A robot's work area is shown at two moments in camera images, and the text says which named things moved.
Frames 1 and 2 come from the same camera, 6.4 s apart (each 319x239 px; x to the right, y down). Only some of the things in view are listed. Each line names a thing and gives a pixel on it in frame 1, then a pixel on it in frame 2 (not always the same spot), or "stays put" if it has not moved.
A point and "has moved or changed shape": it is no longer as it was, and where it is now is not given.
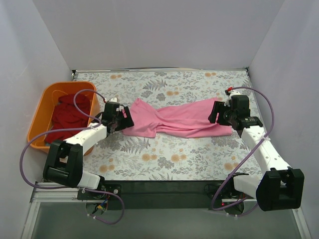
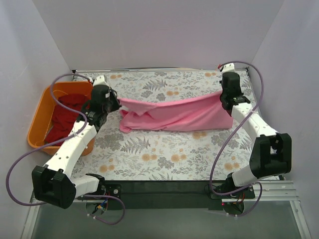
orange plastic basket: [37, 132] stays put
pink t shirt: [189, 120] has moved or changed shape
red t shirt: [66, 116] stays put
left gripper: [122, 118] to [113, 104]
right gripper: [219, 113] to [225, 100]
